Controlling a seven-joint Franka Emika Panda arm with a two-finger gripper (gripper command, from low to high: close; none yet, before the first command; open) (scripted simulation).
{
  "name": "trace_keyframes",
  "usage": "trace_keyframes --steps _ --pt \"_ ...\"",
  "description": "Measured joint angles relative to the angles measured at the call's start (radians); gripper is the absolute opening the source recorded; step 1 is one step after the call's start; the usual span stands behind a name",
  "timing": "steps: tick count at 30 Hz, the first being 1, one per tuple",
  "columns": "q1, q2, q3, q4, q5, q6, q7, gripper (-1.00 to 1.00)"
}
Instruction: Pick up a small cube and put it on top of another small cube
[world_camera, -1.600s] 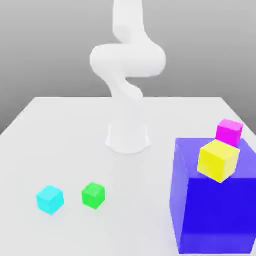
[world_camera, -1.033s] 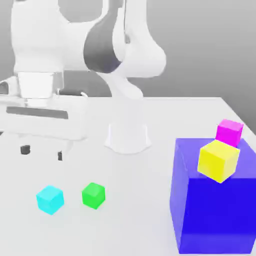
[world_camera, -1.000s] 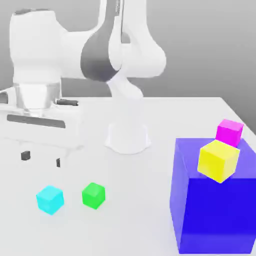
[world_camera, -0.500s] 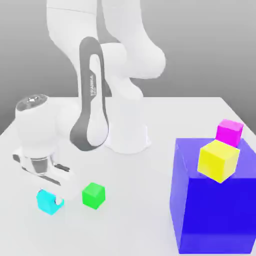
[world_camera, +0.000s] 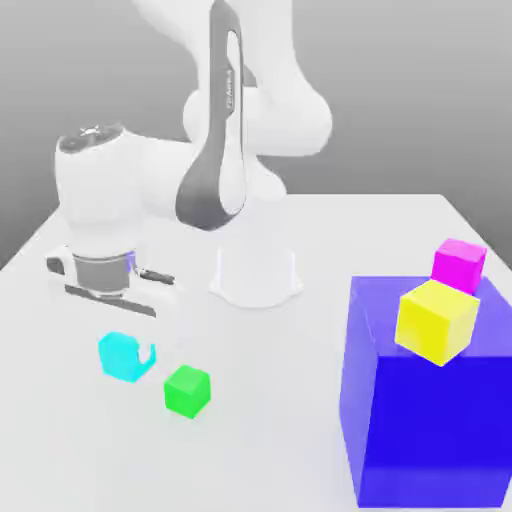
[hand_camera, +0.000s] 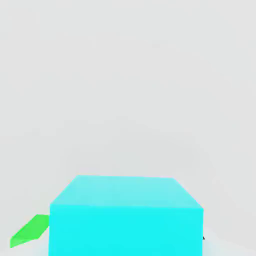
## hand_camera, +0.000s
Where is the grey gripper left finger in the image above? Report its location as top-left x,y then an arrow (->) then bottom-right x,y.
3,226 -> 50,256

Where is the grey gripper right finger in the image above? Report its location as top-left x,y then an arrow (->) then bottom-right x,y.
202,226 -> 254,256

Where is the small cyan cube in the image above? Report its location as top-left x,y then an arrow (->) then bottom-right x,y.
48,174 -> 205,256

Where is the small green cube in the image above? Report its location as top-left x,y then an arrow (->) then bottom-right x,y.
9,213 -> 50,249

